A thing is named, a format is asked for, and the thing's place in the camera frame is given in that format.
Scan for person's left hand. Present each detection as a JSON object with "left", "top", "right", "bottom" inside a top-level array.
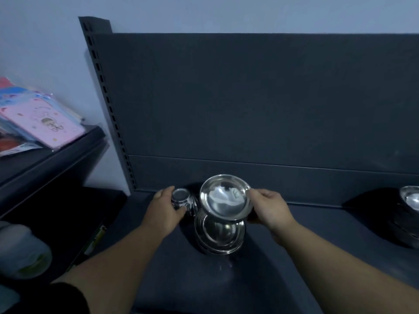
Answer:
[{"left": 141, "top": 186, "right": 189, "bottom": 240}]

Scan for person's right hand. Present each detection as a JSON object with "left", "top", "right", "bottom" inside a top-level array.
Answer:
[{"left": 246, "top": 188, "right": 297, "bottom": 240}]

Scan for small steel cup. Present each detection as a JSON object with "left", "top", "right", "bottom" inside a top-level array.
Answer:
[{"left": 171, "top": 188, "right": 192, "bottom": 212}]

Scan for shallow steel plate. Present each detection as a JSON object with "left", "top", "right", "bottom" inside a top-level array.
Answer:
[{"left": 199, "top": 174, "right": 254, "bottom": 222}]

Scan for person's right forearm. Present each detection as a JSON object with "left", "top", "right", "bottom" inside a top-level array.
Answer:
[{"left": 271, "top": 222, "right": 419, "bottom": 314}]

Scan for person's left forearm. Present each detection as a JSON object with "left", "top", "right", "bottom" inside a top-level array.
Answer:
[{"left": 52, "top": 223, "right": 175, "bottom": 314}]

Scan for stack of steel bowls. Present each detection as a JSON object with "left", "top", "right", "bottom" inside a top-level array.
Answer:
[
  {"left": 394, "top": 186, "right": 419, "bottom": 249},
  {"left": 194, "top": 210, "right": 246, "bottom": 256}
]

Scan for dark shelf back panel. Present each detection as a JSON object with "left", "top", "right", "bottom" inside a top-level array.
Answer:
[{"left": 88, "top": 32, "right": 419, "bottom": 210}]

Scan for yellow green shelf label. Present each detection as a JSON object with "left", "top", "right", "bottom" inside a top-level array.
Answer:
[{"left": 83, "top": 224, "right": 108, "bottom": 256}]

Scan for slotted dark shelf upright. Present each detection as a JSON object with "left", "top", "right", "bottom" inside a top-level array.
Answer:
[{"left": 78, "top": 16, "right": 139, "bottom": 194}]

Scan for dark side shelf board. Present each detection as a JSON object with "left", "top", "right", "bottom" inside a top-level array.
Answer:
[{"left": 0, "top": 125, "right": 109, "bottom": 220}]

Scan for pink cartoon notebook packet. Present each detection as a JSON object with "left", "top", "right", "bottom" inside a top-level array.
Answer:
[{"left": 0, "top": 96, "right": 86, "bottom": 151}]

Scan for grey white bundle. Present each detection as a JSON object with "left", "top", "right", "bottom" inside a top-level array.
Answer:
[{"left": 0, "top": 220, "right": 53, "bottom": 280}]

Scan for clear wrapped packet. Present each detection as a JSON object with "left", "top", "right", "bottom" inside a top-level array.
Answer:
[{"left": 0, "top": 140, "right": 44, "bottom": 158}]

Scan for blue notebook packet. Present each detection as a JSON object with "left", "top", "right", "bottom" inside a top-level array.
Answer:
[{"left": 0, "top": 86, "right": 53, "bottom": 110}]

